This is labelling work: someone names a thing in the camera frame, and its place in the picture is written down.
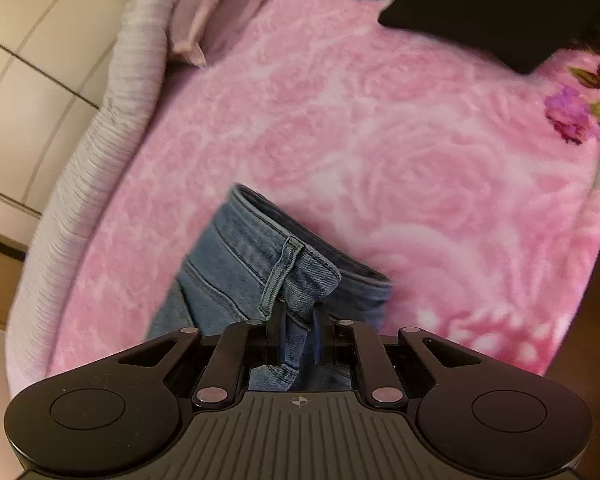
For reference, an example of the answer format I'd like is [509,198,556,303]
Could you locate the blue denim jeans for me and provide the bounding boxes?
[146,184,392,391]

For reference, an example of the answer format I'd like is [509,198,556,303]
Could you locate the mauve pillow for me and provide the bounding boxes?
[169,0,265,67]

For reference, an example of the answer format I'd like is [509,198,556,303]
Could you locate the lilac striped duvet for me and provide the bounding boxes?
[5,0,178,394]

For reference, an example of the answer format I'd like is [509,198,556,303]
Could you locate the pink floral blanket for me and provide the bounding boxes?
[47,0,600,374]

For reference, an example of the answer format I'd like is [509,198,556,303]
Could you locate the white wardrobe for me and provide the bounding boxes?
[0,0,129,245]

